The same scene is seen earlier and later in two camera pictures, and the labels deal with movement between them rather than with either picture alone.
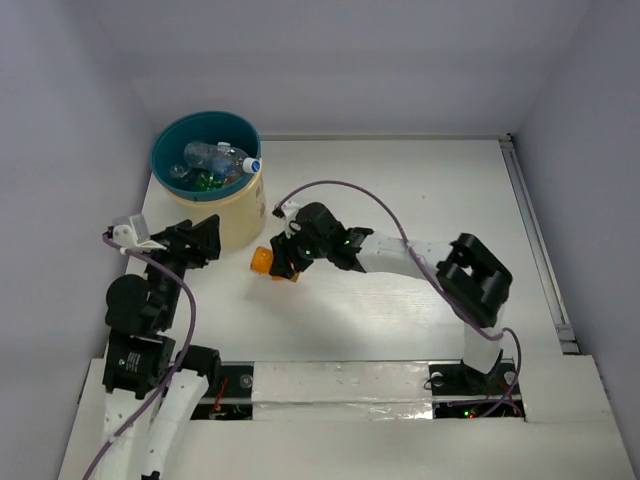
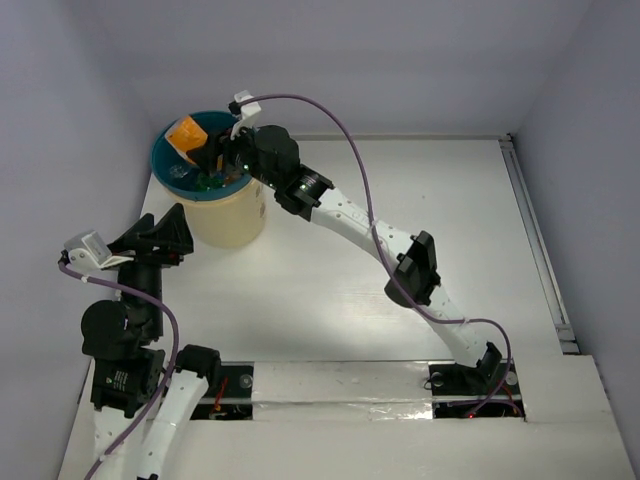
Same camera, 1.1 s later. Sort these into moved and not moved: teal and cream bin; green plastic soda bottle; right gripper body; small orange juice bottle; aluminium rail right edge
Moved: small orange juice bottle; right gripper body
Not moved: aluminium rail right edge; teal and cream bin; green plastic soda bottle
